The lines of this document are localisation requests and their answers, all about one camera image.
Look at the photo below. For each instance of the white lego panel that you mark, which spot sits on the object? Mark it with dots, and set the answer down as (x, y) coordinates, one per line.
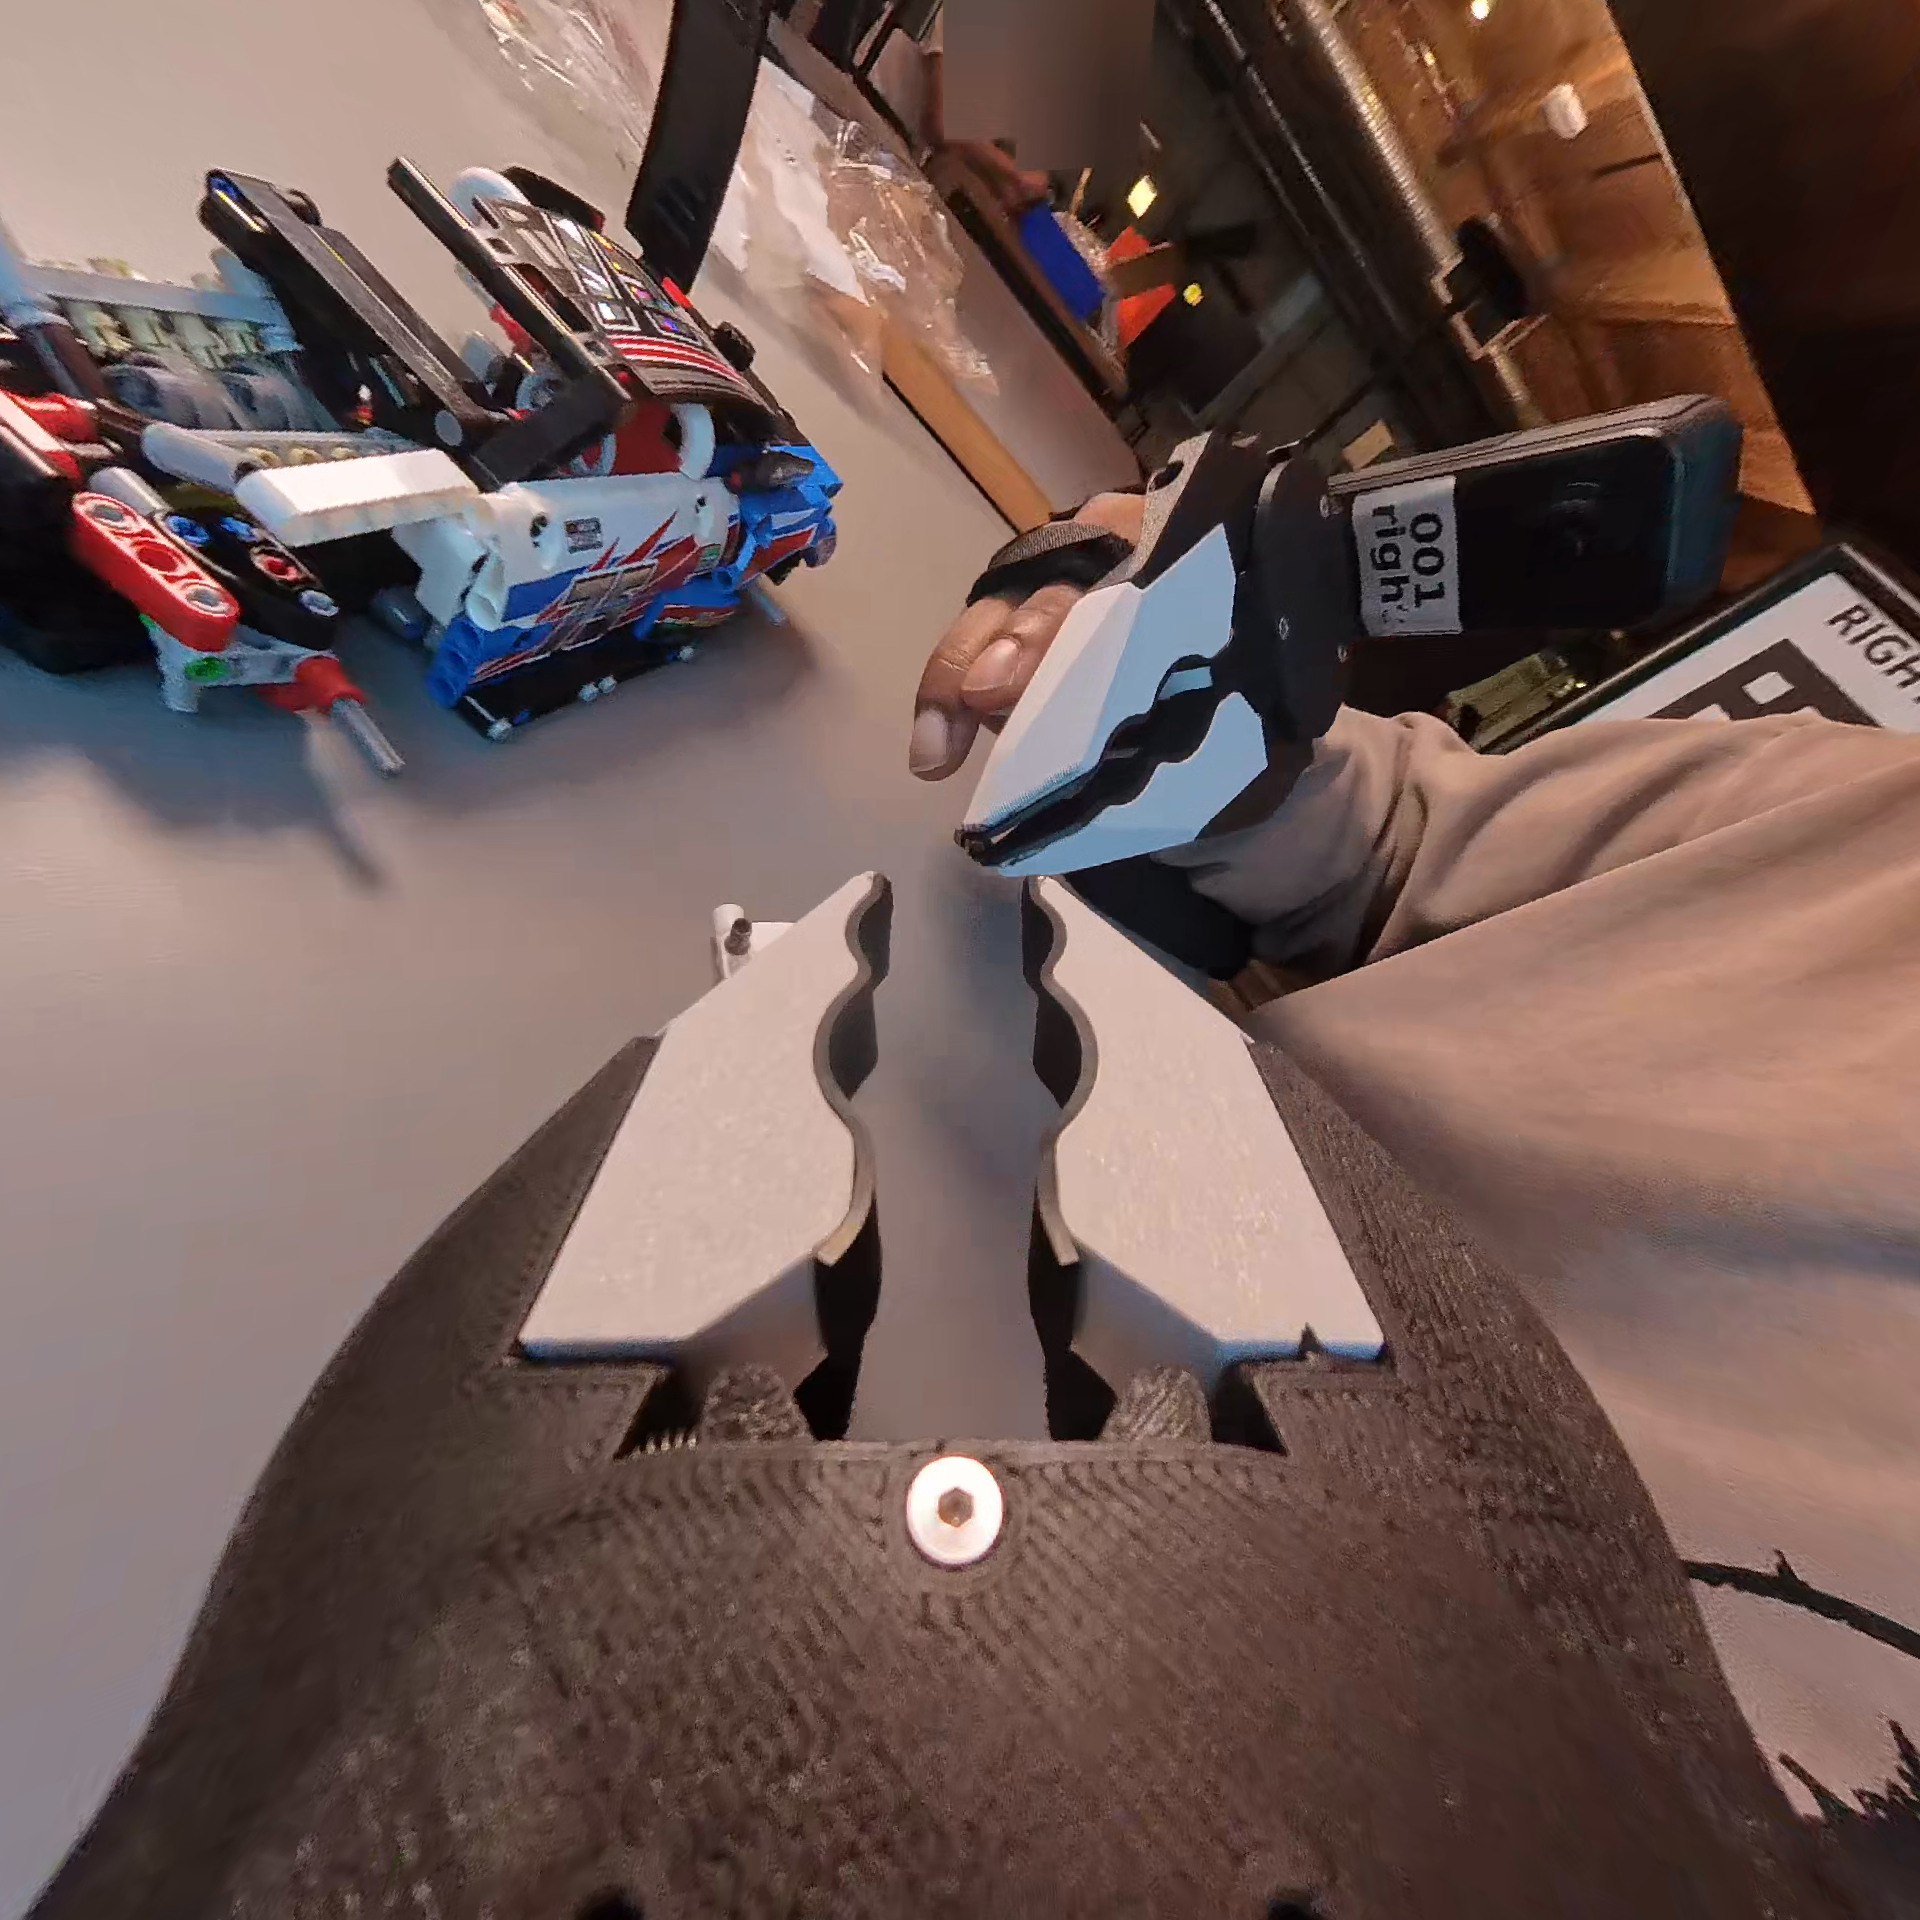
(756, 944)

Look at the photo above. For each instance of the person's right hand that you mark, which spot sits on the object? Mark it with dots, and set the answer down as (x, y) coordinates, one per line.
(973, 674)

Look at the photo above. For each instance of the person's right forearm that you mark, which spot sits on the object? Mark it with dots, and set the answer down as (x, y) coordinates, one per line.
(1576, 825)

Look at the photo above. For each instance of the clear plastic bags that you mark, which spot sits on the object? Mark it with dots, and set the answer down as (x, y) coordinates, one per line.
(885, 225)

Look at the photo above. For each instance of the silver ventilation duct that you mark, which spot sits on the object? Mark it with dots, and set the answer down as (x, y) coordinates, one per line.
(1394, 182)

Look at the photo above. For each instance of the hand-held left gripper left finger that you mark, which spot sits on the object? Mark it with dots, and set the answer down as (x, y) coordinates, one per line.
(704, 1185)

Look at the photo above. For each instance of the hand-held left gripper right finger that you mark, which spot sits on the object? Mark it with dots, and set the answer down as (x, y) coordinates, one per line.
(1200, 1185)

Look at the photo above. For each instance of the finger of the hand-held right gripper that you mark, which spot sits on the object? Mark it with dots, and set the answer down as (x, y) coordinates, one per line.
(1124, 662)
(1184, 796)

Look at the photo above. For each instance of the lego race car model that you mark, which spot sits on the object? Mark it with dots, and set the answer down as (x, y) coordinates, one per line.
(598, 539)

